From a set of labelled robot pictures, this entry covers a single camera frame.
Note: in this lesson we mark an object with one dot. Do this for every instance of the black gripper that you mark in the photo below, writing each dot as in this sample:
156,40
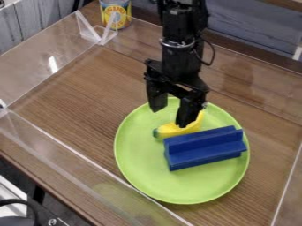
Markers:
175,76

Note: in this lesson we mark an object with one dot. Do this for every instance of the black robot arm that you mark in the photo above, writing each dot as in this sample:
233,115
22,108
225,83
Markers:
184,19

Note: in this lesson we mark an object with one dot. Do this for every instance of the yellow toy banana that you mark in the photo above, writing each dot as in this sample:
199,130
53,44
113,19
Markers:
171,130

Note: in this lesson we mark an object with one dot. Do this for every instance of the green round plate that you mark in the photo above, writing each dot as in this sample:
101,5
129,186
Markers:
183,169

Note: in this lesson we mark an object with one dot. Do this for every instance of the blue plastic block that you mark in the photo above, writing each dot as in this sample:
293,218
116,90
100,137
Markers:
204,147

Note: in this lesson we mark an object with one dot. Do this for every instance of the yellow labelled tin can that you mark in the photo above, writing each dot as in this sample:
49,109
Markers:
117,10

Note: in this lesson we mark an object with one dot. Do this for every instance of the black device with knob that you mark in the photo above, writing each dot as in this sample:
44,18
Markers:
20,214

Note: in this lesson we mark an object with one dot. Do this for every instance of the clear acrylic enclosure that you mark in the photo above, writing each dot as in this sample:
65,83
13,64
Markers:
70,91

